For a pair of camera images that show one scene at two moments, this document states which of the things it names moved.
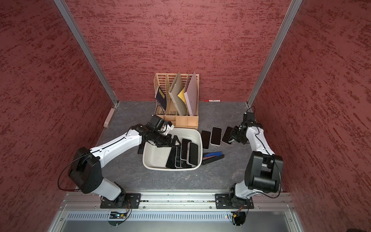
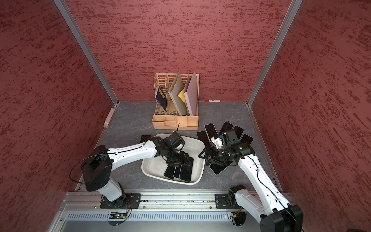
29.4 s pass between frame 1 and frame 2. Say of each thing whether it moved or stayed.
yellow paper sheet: stayed
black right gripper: moved
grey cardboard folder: stayed
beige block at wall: stayed
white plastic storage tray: moved
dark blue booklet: stayed
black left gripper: moved
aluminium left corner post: stayed
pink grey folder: stayed
